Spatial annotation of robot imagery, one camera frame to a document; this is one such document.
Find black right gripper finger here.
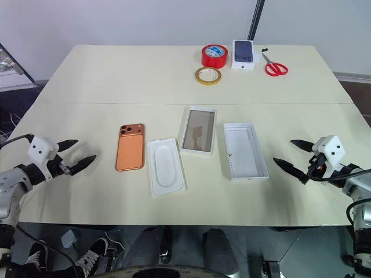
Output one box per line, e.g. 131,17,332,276
290,139,314,152
272,158,309,185

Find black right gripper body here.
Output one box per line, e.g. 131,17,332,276
307,153,325,181

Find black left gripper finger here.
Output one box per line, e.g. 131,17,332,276
56,139,79,151
68,155,97,177

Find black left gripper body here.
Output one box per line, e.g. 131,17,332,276
47,154,73,178

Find white box base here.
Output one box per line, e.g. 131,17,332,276
222,122,270,181

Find white box lid with card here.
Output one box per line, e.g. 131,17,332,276
180,105,218,158

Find closed blue-print phone box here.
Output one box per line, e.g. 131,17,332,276
230,39,257,71

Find orange smartphone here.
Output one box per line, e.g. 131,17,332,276
115,123,146,173

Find grey power adapter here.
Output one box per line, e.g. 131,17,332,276
60,228,79,248

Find white moulded insert tray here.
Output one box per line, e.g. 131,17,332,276
146,138,188,199

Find black white-laced sneaker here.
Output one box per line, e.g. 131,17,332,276
75,237,110,278
25,239,49,273

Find dark rounded robot foot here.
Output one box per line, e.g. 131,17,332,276
202,228,242,278

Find yellow tape roll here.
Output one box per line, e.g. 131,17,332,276
194,66,224,87

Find red tape roll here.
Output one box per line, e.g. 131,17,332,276
201,43,229,70

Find black metal pole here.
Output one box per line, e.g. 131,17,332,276
246,0,265,42

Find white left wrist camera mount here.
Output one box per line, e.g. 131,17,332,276
27,135,59,181

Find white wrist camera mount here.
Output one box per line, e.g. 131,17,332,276
27,135,59,181
311,134,346,182

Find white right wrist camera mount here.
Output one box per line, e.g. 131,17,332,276
311,134,346,182

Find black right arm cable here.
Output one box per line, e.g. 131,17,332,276
306,165,371,230

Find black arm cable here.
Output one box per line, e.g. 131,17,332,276
0,134,34,150
306,165,371,230

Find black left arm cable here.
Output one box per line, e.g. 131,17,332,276
0,134,34,150

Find white floor cables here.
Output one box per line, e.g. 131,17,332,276
0,112,21,137

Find red-handled scissors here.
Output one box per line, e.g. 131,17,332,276
261,52,289,78

